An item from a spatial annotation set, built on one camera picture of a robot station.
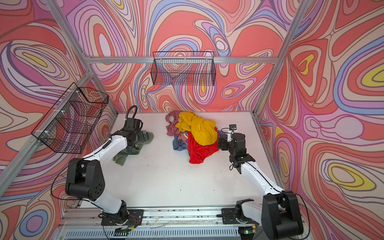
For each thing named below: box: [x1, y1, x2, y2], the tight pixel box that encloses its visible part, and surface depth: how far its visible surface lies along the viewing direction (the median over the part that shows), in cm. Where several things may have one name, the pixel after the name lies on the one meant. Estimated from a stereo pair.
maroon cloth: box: [165, 110, 182, 137], surface depth 107 cm
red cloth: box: [188, 127, 220, 164], surface depth 92 cm
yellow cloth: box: [175, 110, 218, 146], surface depth 97 cm
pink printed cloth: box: [177, 131, 189, 146], surface depth 95 cm
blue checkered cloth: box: [172, 134, 189, 152], surface depth 97 cm
